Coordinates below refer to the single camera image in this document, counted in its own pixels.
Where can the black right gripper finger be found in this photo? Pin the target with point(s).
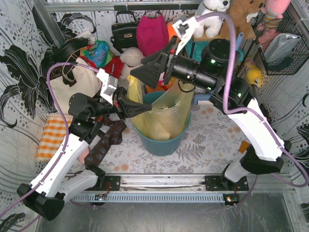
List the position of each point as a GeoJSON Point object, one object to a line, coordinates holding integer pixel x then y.
{"type": "Point", "coordinates": [150, 76]}
{"type": "Point", "coordinates": [157, 60]}

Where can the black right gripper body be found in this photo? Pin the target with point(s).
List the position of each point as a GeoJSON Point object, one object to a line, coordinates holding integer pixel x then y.
{"type": "Point", "coordinates": [167, 68]}

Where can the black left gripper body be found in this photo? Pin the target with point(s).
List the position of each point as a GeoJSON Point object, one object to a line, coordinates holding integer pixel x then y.
{"type": "Point", "coordinates": [116, 103]}

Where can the yellow plastic trash bag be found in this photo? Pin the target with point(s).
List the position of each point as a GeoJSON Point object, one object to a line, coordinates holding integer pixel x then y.
{"type": "Point", "coordinates": [159, 126]}

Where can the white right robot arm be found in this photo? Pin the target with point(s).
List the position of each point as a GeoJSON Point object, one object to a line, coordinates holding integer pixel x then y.
{"type": "Point", "coordinates": [232, 95]}

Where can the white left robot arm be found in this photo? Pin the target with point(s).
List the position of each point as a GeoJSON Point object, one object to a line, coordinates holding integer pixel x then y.
{"type": "Point", "coordinates": [48, 193]}

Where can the magenta fuzzy bag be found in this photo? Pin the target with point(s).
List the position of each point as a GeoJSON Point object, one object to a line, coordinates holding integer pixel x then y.
{"type": "Point", "coordinates": [152, 35]}

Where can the cream canvas tote bag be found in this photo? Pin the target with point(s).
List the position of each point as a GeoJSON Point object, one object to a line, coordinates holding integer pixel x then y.
{"type": "Point", "coordinates": [86, 83]}

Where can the crumpled white paper trash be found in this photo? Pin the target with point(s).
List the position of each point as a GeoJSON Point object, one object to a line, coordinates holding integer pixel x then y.
{"type": "Point", "coordinates": [167, 110]}

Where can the teal plastic trash bin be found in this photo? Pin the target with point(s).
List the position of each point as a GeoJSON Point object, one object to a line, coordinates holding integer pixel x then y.
{"type": "Point", "coordinates": [158, 148]}

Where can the teal folded cloth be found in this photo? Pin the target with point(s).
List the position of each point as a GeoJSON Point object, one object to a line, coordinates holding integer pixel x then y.
{"type": "Point", "coordinates": [195, 47]}

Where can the red garment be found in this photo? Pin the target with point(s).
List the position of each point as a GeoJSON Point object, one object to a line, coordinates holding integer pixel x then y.
{"type": "Point", "coordinates": [114, 67]}

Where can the white plush lamb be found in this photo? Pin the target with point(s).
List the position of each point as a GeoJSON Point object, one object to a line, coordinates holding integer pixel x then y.
{"type": "Point", "coordinates": [131, 58]}

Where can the orange plush toy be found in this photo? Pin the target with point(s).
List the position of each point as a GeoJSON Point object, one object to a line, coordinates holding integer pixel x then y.
{"type": "Point", "coordinates": [171, 31]}

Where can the black metal shelf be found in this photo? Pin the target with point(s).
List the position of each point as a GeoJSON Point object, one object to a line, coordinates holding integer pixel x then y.
{"type": "Point", "coordinates": [250, 37]}

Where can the black leather handbag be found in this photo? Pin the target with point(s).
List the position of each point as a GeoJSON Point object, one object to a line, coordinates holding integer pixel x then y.
{"type": "Point", "coordinates": [124, 35]}

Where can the colourful silk scarf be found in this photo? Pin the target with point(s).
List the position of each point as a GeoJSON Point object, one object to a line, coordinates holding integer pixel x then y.
{"type": "Point", "coordinates": [97, 55]}

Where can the white plush dog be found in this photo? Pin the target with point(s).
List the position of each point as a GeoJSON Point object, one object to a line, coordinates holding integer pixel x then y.
{"type": "Point", "coordinates": [211, 25]}

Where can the dark floral necktie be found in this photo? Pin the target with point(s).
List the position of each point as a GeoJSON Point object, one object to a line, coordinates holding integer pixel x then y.
{"type": "Point", "coordinates": [113, 136]}

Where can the pink cloth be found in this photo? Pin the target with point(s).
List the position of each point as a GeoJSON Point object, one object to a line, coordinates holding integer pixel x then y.
{"type": "Point", "coordinates": [83, 155]}

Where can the black hat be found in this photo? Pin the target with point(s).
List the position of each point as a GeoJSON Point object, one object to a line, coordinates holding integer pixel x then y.
{"type": "Point", "coordinates": [71, 46]}

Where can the orange checked towel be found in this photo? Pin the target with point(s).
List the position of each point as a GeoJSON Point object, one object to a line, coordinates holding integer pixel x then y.
{"type": "Point", "coordinates": [52, 137]}

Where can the brown teddy bear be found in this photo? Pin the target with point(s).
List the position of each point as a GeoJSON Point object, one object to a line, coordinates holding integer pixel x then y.
{"type": "Point", "coordinates": [240, 10]}

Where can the yellow plush duck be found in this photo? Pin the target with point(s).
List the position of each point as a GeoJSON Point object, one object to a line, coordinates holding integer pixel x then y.
{"type": "Point", "coordinates": [253, 73]}

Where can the silver foil pouch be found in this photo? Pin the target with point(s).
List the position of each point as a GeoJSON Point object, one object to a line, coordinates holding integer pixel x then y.
{"type": "Point", "coordinates": [281, 46]}

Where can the pink plush toy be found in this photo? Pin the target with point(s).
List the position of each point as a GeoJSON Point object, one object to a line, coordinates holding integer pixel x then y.
{"type": "Point", "coordinates": [273, 13]}

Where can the purple orange sock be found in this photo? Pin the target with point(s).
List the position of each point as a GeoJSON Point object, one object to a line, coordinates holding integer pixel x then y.
{"type": "Point", "coordinates": [244, 146]}

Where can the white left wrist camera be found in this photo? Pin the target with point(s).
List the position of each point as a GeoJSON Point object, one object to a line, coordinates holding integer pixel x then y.
{"type": "Point", "coordinates": [109, 85]}

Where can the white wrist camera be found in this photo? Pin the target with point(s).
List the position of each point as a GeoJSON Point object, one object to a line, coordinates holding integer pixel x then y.
{"type": "Point", "coordinates": [184, 28]}
{"type": "Point", "coordinates": [109, 85]}

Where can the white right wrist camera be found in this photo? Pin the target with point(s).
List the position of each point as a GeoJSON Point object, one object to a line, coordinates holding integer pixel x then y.
{"type": "Point", "coordinates": [184, 28]}

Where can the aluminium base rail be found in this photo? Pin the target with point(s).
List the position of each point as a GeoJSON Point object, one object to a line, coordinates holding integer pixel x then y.
{"type": "Point", "coordinates": [179, 188]}

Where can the black wire basket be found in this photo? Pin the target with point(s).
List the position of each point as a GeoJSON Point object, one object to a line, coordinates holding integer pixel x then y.
{"type": "Point", "coordinates": [292, 63]}

